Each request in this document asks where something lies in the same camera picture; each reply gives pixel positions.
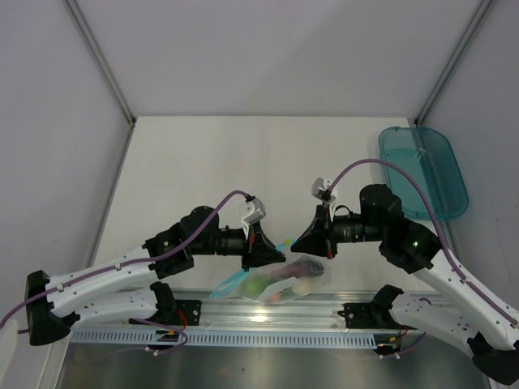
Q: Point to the clear zip top bag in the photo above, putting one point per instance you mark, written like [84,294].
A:
[231,287]

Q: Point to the green cucumber toy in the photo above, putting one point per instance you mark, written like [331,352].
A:
[253,287]

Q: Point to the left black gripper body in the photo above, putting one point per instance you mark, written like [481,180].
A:
[231,241]

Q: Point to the green bell pepper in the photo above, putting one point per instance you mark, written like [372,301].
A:
[290,289]

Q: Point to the left aluminium frame post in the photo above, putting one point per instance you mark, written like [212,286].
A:
[99,59]

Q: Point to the pink peach toy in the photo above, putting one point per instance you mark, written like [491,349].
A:
[276,297]

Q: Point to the purple eggplant toy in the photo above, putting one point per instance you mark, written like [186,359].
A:
[302,268]

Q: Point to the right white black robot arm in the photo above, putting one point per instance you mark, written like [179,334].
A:
[482,326]

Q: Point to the teal plastic bin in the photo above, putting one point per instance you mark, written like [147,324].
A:
[427,156]

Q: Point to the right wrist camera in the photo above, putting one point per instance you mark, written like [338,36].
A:
[326,194]

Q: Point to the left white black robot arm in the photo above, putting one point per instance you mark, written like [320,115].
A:
[132,287]

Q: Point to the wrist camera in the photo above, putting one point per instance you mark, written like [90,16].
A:
[326,194]
[251,212]

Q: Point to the aluminium rail beam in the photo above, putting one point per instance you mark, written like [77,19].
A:
[315,312]

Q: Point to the right aluminium frame post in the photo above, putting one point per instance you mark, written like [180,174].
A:
[469,34]

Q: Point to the white slotted cable duct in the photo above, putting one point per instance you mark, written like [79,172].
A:
[197,337]

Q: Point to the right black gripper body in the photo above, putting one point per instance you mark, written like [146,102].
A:
[348,228]

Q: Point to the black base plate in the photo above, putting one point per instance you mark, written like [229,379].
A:
[188,313]
[368,316]

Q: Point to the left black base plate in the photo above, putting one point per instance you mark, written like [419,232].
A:
[188,313]

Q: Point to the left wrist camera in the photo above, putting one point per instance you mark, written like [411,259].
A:
[251,212]

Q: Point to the aluminium frame post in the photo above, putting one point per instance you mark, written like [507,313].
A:
[99,59]
[469,34]

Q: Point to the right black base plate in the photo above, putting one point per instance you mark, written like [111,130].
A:
[368,316]

